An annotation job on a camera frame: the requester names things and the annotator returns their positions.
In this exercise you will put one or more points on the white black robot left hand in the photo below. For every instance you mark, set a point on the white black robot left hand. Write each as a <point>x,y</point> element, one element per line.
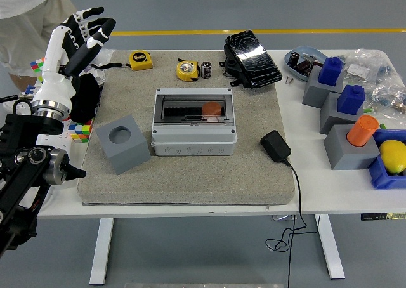
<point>52,82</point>

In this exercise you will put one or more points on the grey block with round hole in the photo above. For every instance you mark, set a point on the grey block with round hole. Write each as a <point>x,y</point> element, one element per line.
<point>127,156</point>

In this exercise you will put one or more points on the tinted transparent box lid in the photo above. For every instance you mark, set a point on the tinted transparent box lid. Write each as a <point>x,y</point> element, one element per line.
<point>177,110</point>

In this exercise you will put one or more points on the grey electrical junction box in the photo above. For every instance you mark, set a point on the grey electrical junction box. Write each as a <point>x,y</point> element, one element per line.
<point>193,148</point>

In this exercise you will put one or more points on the orange cylinder battery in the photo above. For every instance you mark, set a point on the orange cylinder battery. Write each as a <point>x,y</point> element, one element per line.
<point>361,131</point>
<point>211,108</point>

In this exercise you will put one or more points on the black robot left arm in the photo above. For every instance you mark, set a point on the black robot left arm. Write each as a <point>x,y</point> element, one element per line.
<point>19,174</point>

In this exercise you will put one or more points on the white-edged colourful puzzle cube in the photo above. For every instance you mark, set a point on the white-edged colourful puzzle cube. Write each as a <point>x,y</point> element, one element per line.
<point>36,66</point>

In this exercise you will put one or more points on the black cloth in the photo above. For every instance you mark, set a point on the black cloth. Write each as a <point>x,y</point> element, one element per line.
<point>85,101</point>

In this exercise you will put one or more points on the white printed packet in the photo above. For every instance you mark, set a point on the white printed packet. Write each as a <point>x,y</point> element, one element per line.
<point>100,75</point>

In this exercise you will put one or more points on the stickerless colourful puzzle cube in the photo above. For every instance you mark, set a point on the stickerless colourful puzzle cube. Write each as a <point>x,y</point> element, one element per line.
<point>81,132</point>

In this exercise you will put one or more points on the clear bag of parts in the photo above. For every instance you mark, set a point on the clear bag of parts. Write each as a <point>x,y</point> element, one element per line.
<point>104,56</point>
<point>388,96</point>
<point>361,67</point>

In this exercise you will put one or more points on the yellow tape measure black label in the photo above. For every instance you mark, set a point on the yellow tape measure black label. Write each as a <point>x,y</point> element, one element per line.
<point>139,59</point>

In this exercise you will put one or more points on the yellow tape measure chrome face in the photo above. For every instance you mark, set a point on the yellow tape measure chrome face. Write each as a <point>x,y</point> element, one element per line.
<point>187,69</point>

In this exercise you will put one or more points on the small black cylinder capacitor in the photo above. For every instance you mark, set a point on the small black cylinder capacitor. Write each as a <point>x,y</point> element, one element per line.
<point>206,69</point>

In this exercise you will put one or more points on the white table leg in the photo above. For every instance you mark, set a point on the white table leg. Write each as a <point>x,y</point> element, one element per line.
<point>101,253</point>
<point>331,250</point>

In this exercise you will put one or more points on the grey-brown mat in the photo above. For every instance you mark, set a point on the grey-brown mat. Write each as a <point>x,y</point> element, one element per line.
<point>206,180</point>

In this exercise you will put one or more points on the black glossy plastic tray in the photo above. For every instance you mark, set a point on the black glossy plastic tray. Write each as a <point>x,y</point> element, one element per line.
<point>253,59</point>

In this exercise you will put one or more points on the black power adapter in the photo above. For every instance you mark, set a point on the black power adapter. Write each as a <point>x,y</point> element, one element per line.
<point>275,145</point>

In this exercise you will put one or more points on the black capacitor with silver cap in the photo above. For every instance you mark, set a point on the black capacitor with silver cap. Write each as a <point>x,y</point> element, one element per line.
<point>294,58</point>

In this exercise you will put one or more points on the brown electronic components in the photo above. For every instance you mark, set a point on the brown electronic components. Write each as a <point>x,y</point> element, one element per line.
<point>303,66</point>

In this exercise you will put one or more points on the grey block holder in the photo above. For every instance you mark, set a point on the grey block holder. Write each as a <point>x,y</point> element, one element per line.
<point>342,154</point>
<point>330,116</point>
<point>312,91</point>

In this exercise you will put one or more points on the blue-grey shallow bowl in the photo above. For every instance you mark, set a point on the blue-grey shallow bowl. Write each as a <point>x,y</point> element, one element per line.
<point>312,51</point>

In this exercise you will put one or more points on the blue bottle-shaped block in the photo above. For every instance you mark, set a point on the blue bottle-shaped block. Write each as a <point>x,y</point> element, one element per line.
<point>330,72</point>
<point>350,99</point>

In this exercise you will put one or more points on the blue plastic bin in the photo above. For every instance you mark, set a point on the blue plastic bin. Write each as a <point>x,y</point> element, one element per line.
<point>380,174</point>

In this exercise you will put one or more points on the yellow lemon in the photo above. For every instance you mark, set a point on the yellow lemon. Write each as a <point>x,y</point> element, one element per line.
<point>393,156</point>

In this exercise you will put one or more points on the black table control panel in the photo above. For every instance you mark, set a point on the black table control panel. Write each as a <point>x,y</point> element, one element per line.
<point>380,216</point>

